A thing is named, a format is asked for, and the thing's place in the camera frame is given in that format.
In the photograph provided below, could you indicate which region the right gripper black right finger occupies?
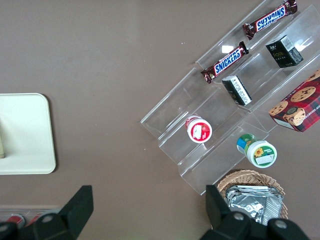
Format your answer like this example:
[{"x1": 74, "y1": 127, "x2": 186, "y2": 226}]
[{"x1": 199, "y1": 184, "x2": 309, "y2": 240}]

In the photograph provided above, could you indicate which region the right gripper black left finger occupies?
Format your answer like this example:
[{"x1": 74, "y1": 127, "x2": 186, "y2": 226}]
[{"x1": 0, "y1": 184, "x2": 94, "y2": 240}]

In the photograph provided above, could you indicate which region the light tan wicker basket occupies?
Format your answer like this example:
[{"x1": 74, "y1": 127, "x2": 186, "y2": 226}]
[{"x1": 215, "y1": 169, "x2": 289, "y2": 227}]

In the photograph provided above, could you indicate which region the beige plastic tray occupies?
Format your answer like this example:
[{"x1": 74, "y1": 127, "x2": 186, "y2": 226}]
[{"x1": 0, "y1": 92, "x2": 57, "y2": 176}]

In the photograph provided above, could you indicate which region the red cola bottle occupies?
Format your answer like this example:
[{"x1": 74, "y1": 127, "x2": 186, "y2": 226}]
[
  {"x1": 24, "y1": 212, "x2": 49, "y2": 226},
  {"x1": 5, "y1": 213, "x2": 26, "y2": 226}
]

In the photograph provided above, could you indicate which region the silver foil pouch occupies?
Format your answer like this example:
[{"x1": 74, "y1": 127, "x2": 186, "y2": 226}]
[
  {"x1": 226, "y1": 191, "x2": 283, "y2": 226},
  {"x1": 224, "y1": 185, "x2": 285, "y2": 198}
]

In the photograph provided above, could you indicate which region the clear acrylic bottle rack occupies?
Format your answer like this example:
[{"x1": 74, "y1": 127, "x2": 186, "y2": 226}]
[{"x1": 0, "y1": 204, "x2": 61, "y2": 227}]

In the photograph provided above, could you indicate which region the green label gum bottle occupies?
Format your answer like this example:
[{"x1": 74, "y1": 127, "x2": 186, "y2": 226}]
[{"x1": 235, "y1": 132, "x2": 278, "y2": 169}]

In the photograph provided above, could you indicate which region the red label gum bottle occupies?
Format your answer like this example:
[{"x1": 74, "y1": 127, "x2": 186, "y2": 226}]
[{"x1": 184, "y1": 115, "x2": 214, "y2": 144}]

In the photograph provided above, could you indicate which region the clear acrylic stepped shelf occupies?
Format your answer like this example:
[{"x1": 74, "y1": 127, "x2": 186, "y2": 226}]
[{"x1": 139, "y1": 0, "x2": 320, "y2": 196}]

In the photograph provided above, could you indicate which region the small black carton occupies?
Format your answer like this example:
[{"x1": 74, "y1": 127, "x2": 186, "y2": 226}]
[
  {"x1": 265, "y1": 34, "x2": 305, "y2": 69},
  {"x1": 221, "y1": 74, "x2": 253, "y2": 107}
]

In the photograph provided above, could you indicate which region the red tartan cookie box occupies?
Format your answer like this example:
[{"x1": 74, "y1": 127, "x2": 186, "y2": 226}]
[{"x1": 268, "y1": 68, "x2": 320, "y2": 133}]

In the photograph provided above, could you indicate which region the Snickers chocolate bar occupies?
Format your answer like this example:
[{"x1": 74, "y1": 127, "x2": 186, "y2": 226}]
[
  {"x1": 242, "y1": 0, "x2": 299, "y2": 41},
  {"x1": 200, "y1": 40, "x2": 250, "y2": 85}
]

